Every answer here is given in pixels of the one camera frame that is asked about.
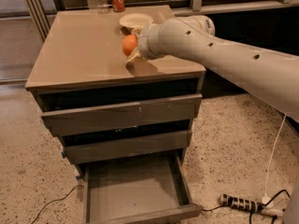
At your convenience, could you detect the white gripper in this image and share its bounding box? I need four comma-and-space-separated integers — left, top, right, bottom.
127, 23, 165, 62

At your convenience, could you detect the orange fruit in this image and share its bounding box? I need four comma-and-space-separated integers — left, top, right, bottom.
121, 35, 137, 56

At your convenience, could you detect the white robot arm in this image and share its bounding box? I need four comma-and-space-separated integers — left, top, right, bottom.
131, 16, 299, 224

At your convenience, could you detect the grey drawer cabinet beige top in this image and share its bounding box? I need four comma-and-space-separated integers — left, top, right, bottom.
25, 9, 205, 156

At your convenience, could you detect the grey middle drawer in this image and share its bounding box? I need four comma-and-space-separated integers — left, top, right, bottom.
65, 130, 192, 164

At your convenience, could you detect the grey top drawer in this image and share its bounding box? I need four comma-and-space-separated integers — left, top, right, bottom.
42, 94, 202, 136

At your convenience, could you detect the grey open bottom drawer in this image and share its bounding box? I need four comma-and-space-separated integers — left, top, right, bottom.
83, 151, 202, 224

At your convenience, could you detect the white paper bowl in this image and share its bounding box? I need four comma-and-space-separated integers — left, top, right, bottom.
120, 13, 153, 30

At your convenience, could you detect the black white power strip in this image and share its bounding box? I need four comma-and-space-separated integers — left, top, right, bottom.
219, 194, 263, 213

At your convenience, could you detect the black cable left floor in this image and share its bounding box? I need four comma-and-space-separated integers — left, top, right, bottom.
30, 184, 84, 224

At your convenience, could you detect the black cables right floor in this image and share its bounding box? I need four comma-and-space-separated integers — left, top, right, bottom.
201, 189, 292, 224

